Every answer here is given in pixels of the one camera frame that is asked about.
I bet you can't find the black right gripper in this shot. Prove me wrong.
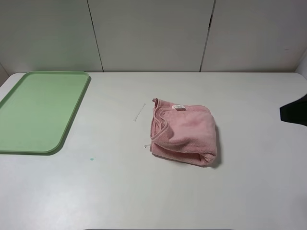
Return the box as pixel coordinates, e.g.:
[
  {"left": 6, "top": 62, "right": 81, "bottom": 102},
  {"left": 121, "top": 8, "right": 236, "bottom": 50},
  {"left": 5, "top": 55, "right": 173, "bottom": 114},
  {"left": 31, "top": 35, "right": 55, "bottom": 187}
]
[{"left": 280, "top": 95, "right": 307, "bottom": 125}]

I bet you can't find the pink fluffy towel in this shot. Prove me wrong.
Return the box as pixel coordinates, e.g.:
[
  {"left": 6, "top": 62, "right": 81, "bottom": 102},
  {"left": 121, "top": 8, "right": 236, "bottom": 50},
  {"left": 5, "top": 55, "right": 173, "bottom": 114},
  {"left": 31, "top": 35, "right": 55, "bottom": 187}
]
[{"left": 150, "top": 98, "right": 217, "bottom": 166}]

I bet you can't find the light green plastic tray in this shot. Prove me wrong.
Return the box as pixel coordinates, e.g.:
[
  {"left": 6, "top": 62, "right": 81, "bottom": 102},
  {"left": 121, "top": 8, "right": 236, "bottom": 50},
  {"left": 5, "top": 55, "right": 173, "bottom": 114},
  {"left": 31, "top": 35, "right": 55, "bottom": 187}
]
[{"left": 0, "top": 71, "right": 91, "bottom": 156}]

